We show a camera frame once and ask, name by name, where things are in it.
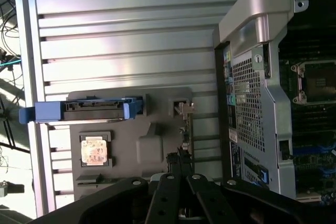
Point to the silver CPU socket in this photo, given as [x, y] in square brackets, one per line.
[320, 82]

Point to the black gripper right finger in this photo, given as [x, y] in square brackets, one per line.
[207, 203]

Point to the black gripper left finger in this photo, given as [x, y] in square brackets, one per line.
[162, 203]

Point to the hard disk with blue carrier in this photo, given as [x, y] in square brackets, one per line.
[47, 111]

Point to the blue case latch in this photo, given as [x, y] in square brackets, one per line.
[263, 175]

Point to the grey parts rack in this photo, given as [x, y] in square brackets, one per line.
[126, 140]

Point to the green motherboard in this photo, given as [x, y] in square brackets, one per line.
[309, 161]

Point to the silver CPU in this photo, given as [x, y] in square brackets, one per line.
[94, 151]

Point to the black open PC case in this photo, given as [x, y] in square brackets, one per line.
[249, 24]

